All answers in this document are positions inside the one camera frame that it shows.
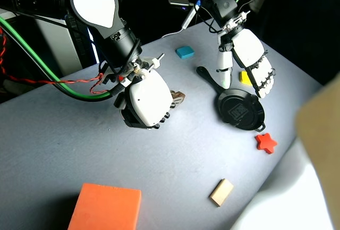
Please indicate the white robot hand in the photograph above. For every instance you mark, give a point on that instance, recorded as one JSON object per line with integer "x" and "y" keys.
{"x": 247, "y": 46}
{"x": 148, "y": 100}

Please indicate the brown piece of meat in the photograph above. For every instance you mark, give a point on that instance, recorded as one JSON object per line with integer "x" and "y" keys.
{"x": 179, "y": 95}

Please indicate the black frying pan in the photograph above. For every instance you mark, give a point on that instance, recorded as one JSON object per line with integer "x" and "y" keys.
{"x": 239, "y": 110}

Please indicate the yellow heart block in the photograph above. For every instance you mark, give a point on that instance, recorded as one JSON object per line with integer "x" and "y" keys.
{"x": 244, "y": 78}

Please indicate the blue block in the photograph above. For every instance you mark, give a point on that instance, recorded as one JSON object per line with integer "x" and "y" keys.
{"x": 185, "y": 52}

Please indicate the silver flat device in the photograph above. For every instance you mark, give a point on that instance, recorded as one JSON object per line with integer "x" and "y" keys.
{"x": 178, "y": 1}

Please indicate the white and black column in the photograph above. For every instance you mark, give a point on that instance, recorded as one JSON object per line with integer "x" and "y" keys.
{"x": 63, "y": 54}

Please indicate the red star block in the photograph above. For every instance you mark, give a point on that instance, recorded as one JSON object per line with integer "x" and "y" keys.
{"x": 265, "y": 143}

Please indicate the tan cardboard piece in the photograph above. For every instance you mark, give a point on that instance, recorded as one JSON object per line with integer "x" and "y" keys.
{"x": 324, "y": 123}

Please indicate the orange box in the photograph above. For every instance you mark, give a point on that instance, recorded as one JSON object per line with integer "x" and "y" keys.
{"x": 106, "y": 208}

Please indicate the wooden rectangular block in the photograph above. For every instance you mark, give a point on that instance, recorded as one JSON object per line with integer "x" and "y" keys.
{"x": 221, "y": 192}

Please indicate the white sheet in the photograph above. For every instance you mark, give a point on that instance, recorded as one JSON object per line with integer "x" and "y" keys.
{"x": 287, "y": 192}

